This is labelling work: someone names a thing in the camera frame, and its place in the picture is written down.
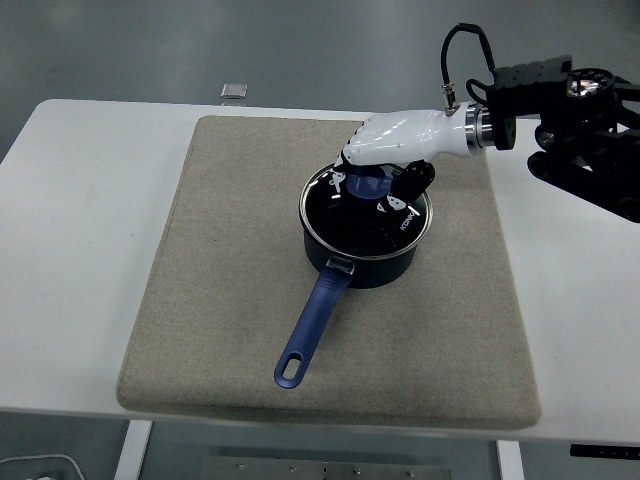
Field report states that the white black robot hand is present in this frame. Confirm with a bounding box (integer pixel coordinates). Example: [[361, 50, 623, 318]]
[[327, 103, 471, 216]]

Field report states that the glass lid with blue knob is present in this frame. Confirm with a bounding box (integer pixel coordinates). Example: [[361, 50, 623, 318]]
[[298, 162, 432, 257]]

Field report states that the black pot with blue handle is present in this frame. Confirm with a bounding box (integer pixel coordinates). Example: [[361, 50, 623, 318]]
[[273, 172, 432, 390]]

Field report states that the beige fabric mat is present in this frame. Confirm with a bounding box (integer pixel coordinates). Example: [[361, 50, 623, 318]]
[[115, 114, 543, 430]]

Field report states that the white table leg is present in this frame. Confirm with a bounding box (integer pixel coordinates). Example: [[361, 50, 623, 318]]
[[494, 439, 525, 480], [113, 419, 154, 480]]

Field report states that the black flat bar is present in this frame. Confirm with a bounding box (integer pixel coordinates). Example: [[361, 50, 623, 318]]
[[569, 443, 640, 459]]

